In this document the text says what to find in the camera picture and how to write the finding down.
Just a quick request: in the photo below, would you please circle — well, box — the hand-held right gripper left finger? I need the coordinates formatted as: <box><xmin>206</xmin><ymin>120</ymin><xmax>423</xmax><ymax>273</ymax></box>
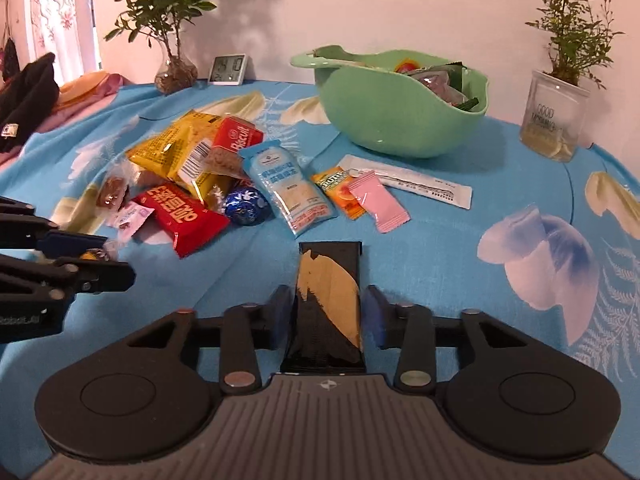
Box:
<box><xmin>125</xmin><ymin>285</ymin><xmax>296</xmax><ymax>396</ymax></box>

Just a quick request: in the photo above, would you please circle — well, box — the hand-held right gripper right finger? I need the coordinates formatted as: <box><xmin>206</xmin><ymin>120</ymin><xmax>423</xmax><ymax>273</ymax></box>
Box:
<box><xmin>362</xmin><ymin>285</ymin><xmax>528</xmax><ymax>393</ymax></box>

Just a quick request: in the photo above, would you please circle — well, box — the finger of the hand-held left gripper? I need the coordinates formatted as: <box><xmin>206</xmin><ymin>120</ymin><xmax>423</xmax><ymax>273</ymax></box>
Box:
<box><xmin>0</xmin><ymin>252</ymin><xmax>137</xmax><ymax>301</ymax></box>
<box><xmin>0</xmin><ymin>195</ymin><xmax>108</xmax><ymax>263</ymax></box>

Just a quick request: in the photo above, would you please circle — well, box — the black and tan snack packet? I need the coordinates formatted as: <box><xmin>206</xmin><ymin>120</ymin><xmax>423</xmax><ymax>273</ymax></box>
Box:
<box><xmin>280</xmin><ymin>241</ymin><xmax>366</xmax><ymax>375</ymax></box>

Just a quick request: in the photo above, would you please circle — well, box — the clear nut bar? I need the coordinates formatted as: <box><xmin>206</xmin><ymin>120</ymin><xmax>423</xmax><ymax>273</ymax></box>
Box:
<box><xmin>95</xmin><ymin>170</ymin><xmax>133</xmax><ymax>209</ymax></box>

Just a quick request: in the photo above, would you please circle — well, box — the small pink white candy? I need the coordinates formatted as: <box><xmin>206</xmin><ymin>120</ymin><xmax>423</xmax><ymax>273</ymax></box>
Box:
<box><xmin>115</xmin><ymin>201</ymin><xmax>155</xmax><ymax>236</ymax></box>

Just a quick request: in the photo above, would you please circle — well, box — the red packet with white lettering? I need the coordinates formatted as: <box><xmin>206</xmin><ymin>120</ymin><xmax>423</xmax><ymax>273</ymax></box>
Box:
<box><xmin>132</xmin><ymin>182</ymin><xmax>231</xmax><ymax>259</ymax></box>

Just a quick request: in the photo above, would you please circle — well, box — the pink snack packet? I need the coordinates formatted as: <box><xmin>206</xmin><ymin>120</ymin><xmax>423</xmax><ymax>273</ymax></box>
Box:
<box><xmin>347</xmin><ymin>170</ymin><xmax>412</xmax><ymax>234</ymax></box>

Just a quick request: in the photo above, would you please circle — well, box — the blue foil chocolate ball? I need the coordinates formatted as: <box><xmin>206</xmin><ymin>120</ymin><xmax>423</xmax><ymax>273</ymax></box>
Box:
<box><xmin>223</xmin><ymin>185</ymin><xmax>268</xmax><ymax>226</ymax></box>

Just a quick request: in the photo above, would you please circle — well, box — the light blue snack packet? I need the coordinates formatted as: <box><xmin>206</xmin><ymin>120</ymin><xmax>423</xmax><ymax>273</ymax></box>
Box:
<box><xmin>237</xmin><ymin>142</ymin><xmax>340</xmax><ymax>238</ymax></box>

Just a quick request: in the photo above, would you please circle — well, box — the orange candy packet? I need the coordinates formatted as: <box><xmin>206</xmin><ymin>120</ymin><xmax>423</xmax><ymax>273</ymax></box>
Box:
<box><xmin>311</xmin><ymin>167</ymin><xmax>368</xmax><ymax>221</ymax></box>

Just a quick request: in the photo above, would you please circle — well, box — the clear brown candy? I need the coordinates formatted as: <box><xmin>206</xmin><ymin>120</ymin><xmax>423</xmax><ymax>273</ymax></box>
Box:
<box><xmin>200</xmin><ymin>180</ymin><xmax>236</xmax><ymax>213</ymax></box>

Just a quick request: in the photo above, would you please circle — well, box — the yellow snack packet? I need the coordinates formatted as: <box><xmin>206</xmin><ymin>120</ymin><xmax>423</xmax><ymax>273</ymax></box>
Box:
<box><xmin>125</xmin><ymin>110</ymin><xmax>223</xmax><ymax>201</ymax></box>

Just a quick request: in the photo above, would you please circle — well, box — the white long snack packet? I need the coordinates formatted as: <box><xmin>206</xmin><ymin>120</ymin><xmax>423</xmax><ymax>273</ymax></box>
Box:
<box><xmin>337</xmin><ymin>154</ymin><xmax>473</xmax><ymax>210</ymax></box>

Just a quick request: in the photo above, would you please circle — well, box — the red biscuit packet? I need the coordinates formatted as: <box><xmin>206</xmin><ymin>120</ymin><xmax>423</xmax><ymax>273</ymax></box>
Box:
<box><xmin>202</xmin><ymin>116</ymin><xmax>264</xmax><ymax>186</ymax></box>

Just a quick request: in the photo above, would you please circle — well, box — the green plastic bowl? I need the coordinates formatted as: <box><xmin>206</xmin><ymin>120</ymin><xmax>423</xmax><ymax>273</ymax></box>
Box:
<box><xmin>291</xmin><ymin>45</ymin><xmax>488</xmax><ymax>160</ymax></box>

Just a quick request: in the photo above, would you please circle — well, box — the green dried date packet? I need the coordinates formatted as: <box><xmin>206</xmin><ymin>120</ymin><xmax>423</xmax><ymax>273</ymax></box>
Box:
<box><xmin>407</xmin><ymin>61</ymin><xmax>481</xmax><ymax>111</ymax></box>

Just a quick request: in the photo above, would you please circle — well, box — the blue floral tablecloth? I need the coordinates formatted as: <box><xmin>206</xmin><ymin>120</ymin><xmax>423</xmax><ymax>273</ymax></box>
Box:
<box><xmin>0</xmin><ymin>77</ymin><xmax>640</xmax><ymax>480</ymax></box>

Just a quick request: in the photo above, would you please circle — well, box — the black cloth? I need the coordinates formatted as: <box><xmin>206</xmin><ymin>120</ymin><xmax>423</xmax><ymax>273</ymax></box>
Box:
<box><xmin>0</xmin><ymin>52</ymin><xmax>60</xmax><ymax>153</ymax></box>

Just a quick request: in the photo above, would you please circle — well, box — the pink cloth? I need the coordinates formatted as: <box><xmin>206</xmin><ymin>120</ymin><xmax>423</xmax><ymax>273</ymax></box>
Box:
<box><xmin>0</xmin><ymin>72</ymin><xmax>123</xmax><ymax>166</ymax></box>

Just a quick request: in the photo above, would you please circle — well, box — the orange cloth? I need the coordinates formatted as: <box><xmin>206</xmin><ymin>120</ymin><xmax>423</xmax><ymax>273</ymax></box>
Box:
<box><xmin>59</xmin><ymin>71</ymin><xmax>108</xmax><ymax>106</ymax></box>

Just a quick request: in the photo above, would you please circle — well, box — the dark hanging bag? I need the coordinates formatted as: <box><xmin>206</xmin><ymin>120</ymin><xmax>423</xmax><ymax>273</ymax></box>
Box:
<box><xmin>0</xmin><ymin>35</ymin><xmax>21</xmax><ymax>83</ymax></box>

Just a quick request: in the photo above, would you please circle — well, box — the round glass vase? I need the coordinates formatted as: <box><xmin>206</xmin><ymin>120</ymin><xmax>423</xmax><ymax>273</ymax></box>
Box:
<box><xmin>154</xmin><ymin>57</ymin><xmax>198</xmax><ymax>96</ymax></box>

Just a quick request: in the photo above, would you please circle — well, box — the digital desk clock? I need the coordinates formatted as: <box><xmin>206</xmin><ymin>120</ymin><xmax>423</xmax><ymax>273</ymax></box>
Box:
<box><xmin>207</xmin><ymin>54</ymin><xmax>249</xmax><ymax>86</ymax></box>

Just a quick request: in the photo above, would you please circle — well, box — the floral curtain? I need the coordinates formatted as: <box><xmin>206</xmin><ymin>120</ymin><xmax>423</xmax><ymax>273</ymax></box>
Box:
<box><xmin>27</xmin><ymin>0</ymin><xmax>86</xmax><ymax>78</ymax></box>

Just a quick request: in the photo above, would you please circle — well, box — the leafy green plant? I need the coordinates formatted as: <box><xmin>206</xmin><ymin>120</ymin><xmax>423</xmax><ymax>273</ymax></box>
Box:
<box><xmin>102</xmin><ymin>0</ymin><xmax>231</xmax><ymax>68</ymax></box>

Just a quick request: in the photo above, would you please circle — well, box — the clear glass plant cup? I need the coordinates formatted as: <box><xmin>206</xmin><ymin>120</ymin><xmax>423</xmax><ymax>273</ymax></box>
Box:
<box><xmin>519</xmin><ymin>70</ymin><xmax>592</xmax><ymax>162</ymax></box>

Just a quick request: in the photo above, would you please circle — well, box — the thin twiggy plant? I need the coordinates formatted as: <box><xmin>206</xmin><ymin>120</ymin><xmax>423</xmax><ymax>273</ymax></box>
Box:
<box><xmin>525</xmin><ymin>0</ymin><xmax>626</xmax><ymax>86</ymax></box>

